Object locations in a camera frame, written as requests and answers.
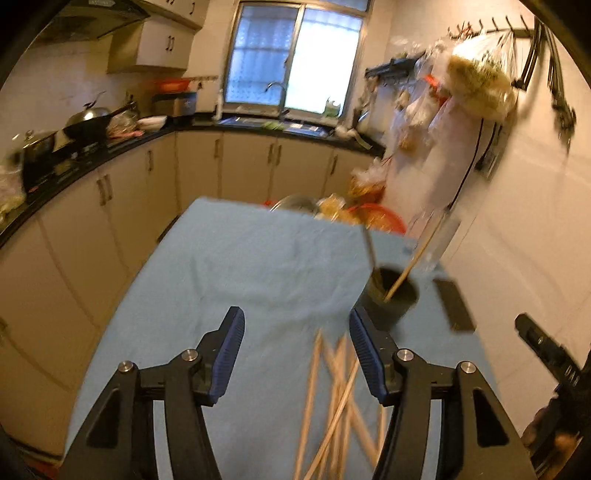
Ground kitchen window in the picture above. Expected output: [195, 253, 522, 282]
[222, 0, 375, 118]

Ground black kitchen countertop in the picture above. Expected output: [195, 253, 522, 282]
[0, 115, 386, 250]

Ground clear plastic food bag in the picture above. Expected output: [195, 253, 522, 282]
[348, 159, 389, 204]

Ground metal cooking pot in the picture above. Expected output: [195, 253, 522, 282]
[21, 130, 58, 185]

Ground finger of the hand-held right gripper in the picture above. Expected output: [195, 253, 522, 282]
[515, 313, 583, 393]

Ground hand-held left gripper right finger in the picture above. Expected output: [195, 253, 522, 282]
[348, 307, 539, 480]

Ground clear plastic bottle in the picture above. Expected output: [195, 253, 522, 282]
[406, 208, 462, 273]

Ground small cream wall cabinet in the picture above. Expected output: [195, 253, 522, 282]
[108, 21, 195, 75]

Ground cream wall cabinet row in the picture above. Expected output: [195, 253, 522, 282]
[139, 0, 211, 28]

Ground black phone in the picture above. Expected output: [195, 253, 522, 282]
[433, 278, 477, 332]

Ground metal countertop box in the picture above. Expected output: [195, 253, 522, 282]
[152, 91, 198, 117]

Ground black wall rack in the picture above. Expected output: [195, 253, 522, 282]
[365, 51, 426, 86]

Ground person's right hand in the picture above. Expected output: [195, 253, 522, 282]
[524, 401, 580, 462]

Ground black hook rail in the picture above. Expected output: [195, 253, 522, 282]
[448, 16, 578, 139]

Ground yellow food bag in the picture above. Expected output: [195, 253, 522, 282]
[318, 194, 356, 222]

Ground black power cable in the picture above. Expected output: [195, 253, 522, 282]
[445, 117, 504, 213]

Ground metal wok lid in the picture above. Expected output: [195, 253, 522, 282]
[67, 92, 112, 125]

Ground bunch of chopsticks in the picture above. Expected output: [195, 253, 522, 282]
[293, 329, 389, 480]

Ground kitchen sink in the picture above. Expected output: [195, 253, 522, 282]
[219, 117, 324, 134]

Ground metal faucet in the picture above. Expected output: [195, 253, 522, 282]
[265, 82, 289, 116]

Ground wall socket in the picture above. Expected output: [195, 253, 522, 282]
[475, 148, 502, 178]

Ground black wok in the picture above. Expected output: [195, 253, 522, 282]
[62, 102, 139, 139]

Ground orange red basin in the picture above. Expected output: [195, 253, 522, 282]
[152, 78, 192, 93]

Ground metal bowl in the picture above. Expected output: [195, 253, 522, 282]
[269, 194, 324, 217]

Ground cream base cabinets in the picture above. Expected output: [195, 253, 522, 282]
[0, 129, 384, 462]

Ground black range hood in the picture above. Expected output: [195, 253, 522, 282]
[44, 0, 151, 42]

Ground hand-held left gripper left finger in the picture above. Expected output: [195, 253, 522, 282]
[58, 305, 246, 480]

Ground long wooden chopstick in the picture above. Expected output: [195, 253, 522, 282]
[359, 225, 384, 289]
[383, 213, 448, 304]

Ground dark grey utensil holder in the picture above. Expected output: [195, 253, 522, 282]
[358, 265, 421, 330]

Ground hanging plastic bags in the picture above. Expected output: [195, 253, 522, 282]
[392, 41, 458, 158]

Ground crumpled plastic bag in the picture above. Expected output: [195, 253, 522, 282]
[107, 111, 139, 139]

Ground red plastic basin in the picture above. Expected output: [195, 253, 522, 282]
[348, 203, 408, 234]

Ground large bag of noodles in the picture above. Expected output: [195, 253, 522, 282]
[445, 32, 518, 123]

